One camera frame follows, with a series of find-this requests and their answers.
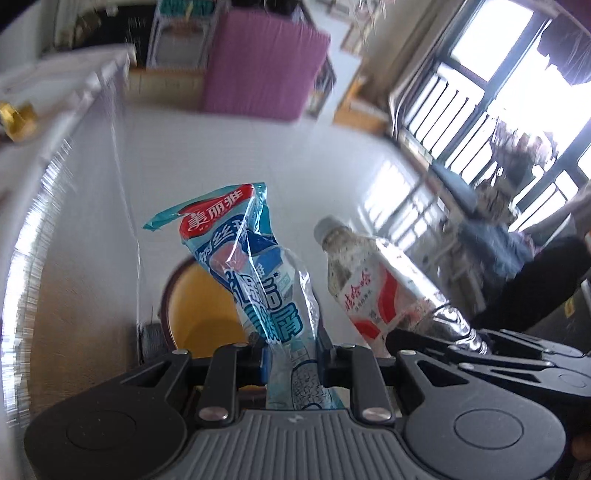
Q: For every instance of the dark hanging garment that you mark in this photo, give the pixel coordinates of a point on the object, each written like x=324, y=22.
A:
x=570, y=48

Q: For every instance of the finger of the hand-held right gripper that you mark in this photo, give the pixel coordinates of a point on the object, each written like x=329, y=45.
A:
x=429, y=344
x=531, y=344

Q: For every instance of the blue plastic snack wrapper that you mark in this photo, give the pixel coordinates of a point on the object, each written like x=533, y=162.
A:
x=258, y=272

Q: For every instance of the gold foil wrapper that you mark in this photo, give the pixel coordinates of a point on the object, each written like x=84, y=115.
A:
x=17, y=121

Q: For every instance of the yellow trash bin brown rim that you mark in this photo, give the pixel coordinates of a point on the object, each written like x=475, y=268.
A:
x=203, y=304

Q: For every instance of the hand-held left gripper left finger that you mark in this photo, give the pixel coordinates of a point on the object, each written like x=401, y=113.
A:
x=264, y=365

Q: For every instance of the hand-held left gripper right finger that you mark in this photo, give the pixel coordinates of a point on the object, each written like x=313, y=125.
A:
x=324, y=365

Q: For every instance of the wooden step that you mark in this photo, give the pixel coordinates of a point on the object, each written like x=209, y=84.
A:
x=360, y=121

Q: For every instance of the white chair with blue cushion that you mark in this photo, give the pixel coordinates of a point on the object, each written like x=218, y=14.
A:
x=455, y=189

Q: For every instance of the blue denim clothing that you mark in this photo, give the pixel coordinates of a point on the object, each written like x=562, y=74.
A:
x=494, y=247

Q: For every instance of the clear plastic bottle red label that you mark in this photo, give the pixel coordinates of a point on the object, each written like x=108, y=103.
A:
x=369, y=295

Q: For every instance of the pink mattress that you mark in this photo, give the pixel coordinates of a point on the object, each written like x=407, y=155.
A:
x=263, y=64

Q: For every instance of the black window railing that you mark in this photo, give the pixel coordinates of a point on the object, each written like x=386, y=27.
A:
x=438, y=120

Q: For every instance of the low wooden cabinet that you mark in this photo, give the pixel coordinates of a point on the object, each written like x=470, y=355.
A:
x=161, y=87

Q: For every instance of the white cabinet with teal sign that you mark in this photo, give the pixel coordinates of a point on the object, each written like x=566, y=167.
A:
x=180, y=34

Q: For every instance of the person's dark clothing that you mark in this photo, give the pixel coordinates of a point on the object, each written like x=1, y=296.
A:
x=517, y=281

